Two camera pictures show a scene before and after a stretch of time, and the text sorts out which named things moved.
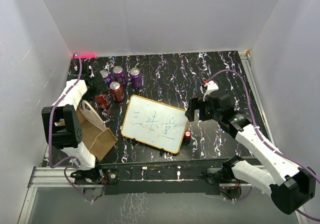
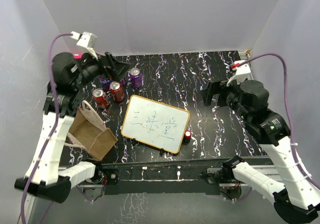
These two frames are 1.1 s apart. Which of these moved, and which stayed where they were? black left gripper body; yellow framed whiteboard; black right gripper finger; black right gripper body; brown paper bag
Moved: black left gripper body; black right gripper body; black right gripper finger
Stayed: yellow framed whiteboard; brown paper bag
